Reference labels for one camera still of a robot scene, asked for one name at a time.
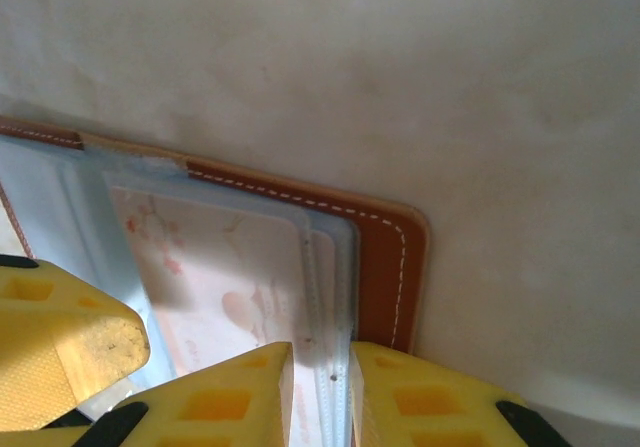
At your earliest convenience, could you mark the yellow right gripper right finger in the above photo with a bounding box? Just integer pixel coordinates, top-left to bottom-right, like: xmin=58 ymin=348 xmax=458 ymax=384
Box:
xmin=349 ymin=340 xmax=571 ymax=447

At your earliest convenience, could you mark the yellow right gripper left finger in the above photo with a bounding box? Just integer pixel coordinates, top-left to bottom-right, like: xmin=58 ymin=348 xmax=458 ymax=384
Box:
xmin=84 ymin=340 xmax=295 ymax=447

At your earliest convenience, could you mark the pink cherry blossom VIP card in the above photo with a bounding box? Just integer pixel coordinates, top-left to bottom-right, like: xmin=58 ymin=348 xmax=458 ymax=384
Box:
xmin=107 ymin=184 xmax=346 ymax=447

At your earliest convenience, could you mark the brown leather card holder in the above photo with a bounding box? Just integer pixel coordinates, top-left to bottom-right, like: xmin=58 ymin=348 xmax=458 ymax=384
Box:
xmin=0 ymin=114 xmax=431 ymax=447

